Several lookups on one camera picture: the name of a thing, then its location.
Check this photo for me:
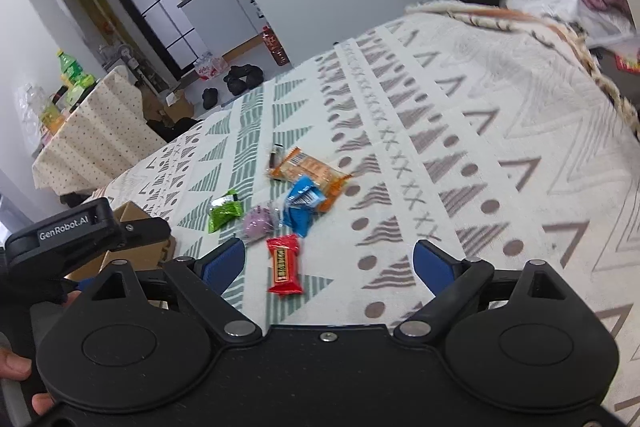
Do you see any person's hand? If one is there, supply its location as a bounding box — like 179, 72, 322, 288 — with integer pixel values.
1, 334, 55, 426

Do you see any brown cardboard box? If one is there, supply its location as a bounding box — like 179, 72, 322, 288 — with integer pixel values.
66, 202, 176, 282

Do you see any bright green snack packet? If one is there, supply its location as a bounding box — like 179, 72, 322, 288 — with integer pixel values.
207, 188, 244, 233

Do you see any red snack bar packet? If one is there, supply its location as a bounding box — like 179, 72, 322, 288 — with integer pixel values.
267, 234, 304, 297

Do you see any round purple snack packet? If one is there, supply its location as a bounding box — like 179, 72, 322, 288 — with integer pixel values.
241, 202, 279, 243

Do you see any blue crumpled snack packet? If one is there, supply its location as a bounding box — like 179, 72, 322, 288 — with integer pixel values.
282, 176, 326, 237

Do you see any small dark snack stick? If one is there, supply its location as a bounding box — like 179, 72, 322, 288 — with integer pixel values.
268, 143, 285, 170

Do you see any dotted cream tablecloth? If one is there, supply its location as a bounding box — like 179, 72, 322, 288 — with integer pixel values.
32, 66, 166, 196

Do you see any patterned bed blanket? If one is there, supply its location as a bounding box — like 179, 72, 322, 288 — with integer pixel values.
102, 1, 639, 426

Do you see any orange biscuit packet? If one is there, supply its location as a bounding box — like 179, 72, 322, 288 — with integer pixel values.
269, 146, 352, 213

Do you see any single black slipper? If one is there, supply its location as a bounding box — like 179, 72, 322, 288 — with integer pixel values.
202, 88, 218, 112

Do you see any green soda bottle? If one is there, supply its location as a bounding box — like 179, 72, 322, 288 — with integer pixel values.
56, 49, 96, 89

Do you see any black slippers pile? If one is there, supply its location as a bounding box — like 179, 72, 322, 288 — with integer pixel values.
224, 64, 265, 96

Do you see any pink white plastic bag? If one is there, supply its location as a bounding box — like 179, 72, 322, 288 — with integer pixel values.
193, 52, 229, 80

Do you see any red beverage bottle pack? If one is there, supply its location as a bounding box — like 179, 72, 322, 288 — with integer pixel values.
262, 26, 290, 66

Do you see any white cabinet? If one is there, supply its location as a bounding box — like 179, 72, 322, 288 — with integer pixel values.
178, 0, 269, 56

